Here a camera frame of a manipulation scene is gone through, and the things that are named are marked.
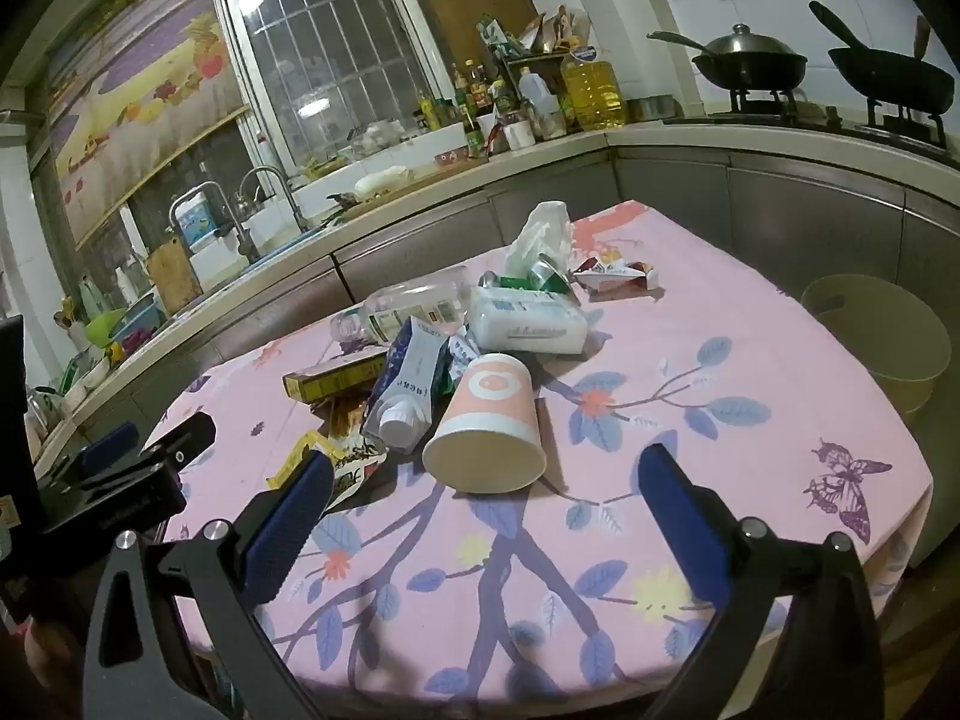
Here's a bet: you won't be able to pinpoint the barred kitchen window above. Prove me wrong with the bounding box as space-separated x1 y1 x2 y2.
214 0 451 166

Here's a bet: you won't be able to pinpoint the pink floral tablecloth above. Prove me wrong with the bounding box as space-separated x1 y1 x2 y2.
142 199 935 706

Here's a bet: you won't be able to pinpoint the green drink can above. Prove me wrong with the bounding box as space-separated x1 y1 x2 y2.
480 255 582 307

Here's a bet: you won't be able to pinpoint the green wrapper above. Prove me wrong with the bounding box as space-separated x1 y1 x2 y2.
446 322 485 395

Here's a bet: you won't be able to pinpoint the fruit printed wall poster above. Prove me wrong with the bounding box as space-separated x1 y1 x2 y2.
45 0 252 241

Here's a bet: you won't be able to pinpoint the green plastic basin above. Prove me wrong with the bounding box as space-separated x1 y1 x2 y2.
86 307 125 346

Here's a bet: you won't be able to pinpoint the pink white paper cup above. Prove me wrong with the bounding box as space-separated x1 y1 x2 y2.
421 352 548 494

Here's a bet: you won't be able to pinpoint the white plastic bag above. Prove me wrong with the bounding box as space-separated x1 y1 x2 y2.
502 200 575 282

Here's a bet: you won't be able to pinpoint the gas stove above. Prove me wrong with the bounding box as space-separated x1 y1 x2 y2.
664 86 960 162

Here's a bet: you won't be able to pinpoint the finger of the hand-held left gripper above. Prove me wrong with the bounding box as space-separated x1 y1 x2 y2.
124 412 218 481
56 421 142 492

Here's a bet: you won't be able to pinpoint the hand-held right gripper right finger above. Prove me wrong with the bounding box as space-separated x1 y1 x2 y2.
637 442 886 720

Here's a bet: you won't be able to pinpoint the row of condiment bottles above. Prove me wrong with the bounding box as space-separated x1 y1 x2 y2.
416 60 518 158

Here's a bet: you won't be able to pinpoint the clear plastic bottle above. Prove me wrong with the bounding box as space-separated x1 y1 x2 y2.
330 281 470 346

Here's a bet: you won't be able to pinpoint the beige trash bin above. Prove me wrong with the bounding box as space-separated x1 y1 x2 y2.
799 274 953 421

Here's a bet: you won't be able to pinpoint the white milk cartons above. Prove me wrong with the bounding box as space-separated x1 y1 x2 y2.
360 315 451 455

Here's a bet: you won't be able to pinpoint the white water filter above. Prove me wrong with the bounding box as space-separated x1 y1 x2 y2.
184 191 226 252

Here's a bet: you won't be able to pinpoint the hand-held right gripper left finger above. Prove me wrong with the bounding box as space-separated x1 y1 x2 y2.
82 450 338 720

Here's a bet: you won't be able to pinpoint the black wok with steel lid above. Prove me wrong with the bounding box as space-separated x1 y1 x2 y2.
646 22 809 91

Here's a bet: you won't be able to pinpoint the white plastic jug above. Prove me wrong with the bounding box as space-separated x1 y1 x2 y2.
517 67 567 140

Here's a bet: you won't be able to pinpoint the yellow snack wrapper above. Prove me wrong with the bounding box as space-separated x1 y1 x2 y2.
266 399 391 515

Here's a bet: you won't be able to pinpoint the black frying pan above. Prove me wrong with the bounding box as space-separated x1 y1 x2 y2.
808 0 957 113

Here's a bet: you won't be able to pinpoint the flat wooden cutting board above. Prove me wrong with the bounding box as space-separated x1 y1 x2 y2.
330 157 488 218

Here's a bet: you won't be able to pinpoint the upright wooden cutting board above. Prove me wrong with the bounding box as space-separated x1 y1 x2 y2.
145 236 203 316

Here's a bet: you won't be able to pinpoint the yellow cardboard box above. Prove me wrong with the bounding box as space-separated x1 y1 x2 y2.
283 349 391 402

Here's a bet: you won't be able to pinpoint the steel kitchen faucet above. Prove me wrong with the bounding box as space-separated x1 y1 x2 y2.
238 165 308 233
169 181 256 260

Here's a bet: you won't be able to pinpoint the yellow cooking oil bottle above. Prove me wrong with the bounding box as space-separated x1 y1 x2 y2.
559 45 627 132

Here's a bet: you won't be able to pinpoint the white radish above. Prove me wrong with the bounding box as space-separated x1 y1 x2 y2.
352 165 413 196

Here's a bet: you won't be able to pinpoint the pile of food packets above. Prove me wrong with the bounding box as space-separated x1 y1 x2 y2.
480 7 593 57

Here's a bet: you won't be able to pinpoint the white tissue pack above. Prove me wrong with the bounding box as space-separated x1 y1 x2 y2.
469 285 590 355

